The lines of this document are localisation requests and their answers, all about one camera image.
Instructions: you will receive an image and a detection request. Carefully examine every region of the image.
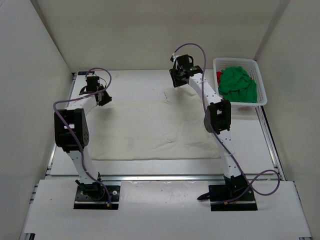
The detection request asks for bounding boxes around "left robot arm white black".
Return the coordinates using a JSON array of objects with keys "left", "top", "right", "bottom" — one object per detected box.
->
[{"left": 53, "top": 75, "right": 112, "bottom": 203}]

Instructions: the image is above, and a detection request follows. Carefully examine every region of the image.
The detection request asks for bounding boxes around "red t shirt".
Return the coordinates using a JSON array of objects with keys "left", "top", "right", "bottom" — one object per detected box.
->
[{"left": 216, "top": 71, "right": 223, "bottom": 85}]

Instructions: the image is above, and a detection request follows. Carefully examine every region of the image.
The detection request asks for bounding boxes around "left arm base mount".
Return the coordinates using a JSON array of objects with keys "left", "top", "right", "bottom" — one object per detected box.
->
[{"left": 73, "top": 180, "right": 121, "bottom": 210}]

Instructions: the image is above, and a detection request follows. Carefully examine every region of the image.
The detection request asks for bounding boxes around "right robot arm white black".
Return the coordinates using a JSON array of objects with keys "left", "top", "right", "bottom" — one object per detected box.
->
[{"left": 169, "top": 54, "right": 248, "bottom": 200}]

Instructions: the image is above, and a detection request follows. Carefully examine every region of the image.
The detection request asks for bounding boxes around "blue label sticker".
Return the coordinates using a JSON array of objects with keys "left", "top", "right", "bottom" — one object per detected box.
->
[{"left": 77, "top": 71, "right": 95, "bottom": 76}]

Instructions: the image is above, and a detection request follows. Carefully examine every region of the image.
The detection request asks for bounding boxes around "white plastic basket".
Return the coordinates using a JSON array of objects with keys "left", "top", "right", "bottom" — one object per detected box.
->
[{"left": 213, "top": 57, "right": 268, "bottom": 109}]

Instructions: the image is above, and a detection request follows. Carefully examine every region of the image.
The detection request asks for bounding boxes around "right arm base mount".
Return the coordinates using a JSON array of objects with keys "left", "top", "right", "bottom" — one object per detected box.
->
[{"left": 197, "top": 175, "right": 258, "bottom": 212}]

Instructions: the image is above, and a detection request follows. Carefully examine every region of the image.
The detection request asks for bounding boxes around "white t shirt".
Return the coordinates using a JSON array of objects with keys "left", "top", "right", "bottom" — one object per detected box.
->
[{"left": 86, "top": 86, "right": 220, "bottom": 161}]

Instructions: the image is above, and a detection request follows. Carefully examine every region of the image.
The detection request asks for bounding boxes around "green t shirt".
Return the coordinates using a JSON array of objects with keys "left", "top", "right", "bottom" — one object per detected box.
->
[{"left": 218, "top": 66, "right": 258, "bottom": 103}]

